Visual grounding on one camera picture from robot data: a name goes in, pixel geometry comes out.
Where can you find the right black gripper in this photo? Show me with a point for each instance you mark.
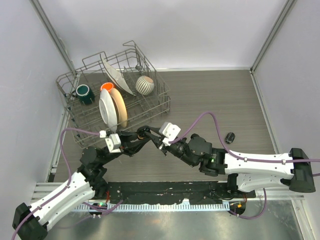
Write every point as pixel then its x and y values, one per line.
pixel 157 140

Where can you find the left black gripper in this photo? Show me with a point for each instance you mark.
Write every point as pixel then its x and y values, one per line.
pixel 129 145

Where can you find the glossy black charging case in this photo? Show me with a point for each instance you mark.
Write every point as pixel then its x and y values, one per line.
pixel 142 132

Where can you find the dusty black oval case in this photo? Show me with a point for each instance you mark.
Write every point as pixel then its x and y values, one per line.
pixel 229 138

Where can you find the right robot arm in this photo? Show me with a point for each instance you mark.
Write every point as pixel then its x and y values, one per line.
pixel 245 172

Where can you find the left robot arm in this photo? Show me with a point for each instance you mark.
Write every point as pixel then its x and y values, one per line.
pixel 34 221

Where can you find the beige round plate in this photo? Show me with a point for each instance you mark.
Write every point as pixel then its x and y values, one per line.
pixel 122 115

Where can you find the white round plate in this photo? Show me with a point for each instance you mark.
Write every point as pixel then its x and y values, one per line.
pixel 107 110

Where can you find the striped ceramic bowl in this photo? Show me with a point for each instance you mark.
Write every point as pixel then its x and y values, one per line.
pixel 144 85

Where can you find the orange cup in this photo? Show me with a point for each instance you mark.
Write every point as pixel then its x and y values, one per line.
pixel 108 86

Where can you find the dark green mug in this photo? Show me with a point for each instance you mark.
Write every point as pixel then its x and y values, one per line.
pixel 84 94

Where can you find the grey tilted plate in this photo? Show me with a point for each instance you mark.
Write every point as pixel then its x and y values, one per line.
pixel 116 76

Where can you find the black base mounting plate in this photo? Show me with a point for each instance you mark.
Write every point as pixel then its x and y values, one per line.
pixel 169 192

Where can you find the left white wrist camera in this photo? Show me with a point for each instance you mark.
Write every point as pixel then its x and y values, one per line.
pixel 112 142

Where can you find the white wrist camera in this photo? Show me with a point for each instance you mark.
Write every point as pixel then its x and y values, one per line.
pixel 112 142
pixel 169 131

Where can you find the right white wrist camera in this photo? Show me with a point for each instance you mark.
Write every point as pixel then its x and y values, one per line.
pixel 169 131

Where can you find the grey wire dish rack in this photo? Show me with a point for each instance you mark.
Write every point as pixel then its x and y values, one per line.
pixel 86 119

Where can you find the white slotted cable duct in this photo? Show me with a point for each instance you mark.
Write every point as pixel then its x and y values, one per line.
pixel 185 206

